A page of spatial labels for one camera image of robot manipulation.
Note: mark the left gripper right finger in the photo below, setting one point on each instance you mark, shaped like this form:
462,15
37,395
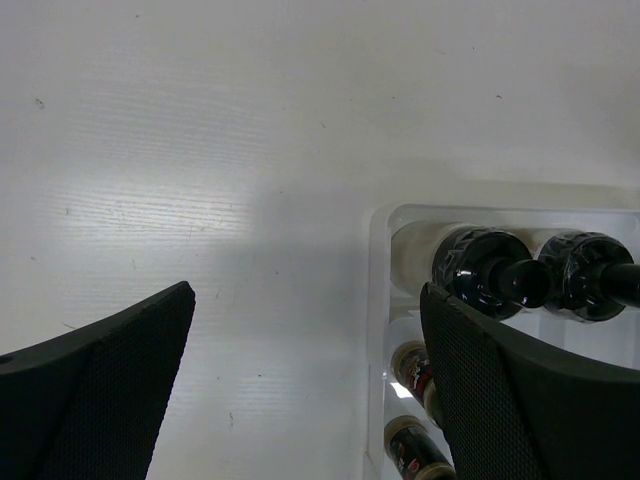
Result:
515,407

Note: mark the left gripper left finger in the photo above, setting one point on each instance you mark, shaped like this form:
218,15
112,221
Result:
89,404

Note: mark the dark spice jar black lid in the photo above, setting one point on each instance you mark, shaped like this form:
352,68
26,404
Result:
416,457

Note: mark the black cap spice jar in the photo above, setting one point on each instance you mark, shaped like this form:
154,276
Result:
412,368

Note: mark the round stopper bottle white powder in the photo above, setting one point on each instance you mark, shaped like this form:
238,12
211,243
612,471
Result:
489,269

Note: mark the round stopper bottle brown spice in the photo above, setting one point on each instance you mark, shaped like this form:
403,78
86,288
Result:
594,276

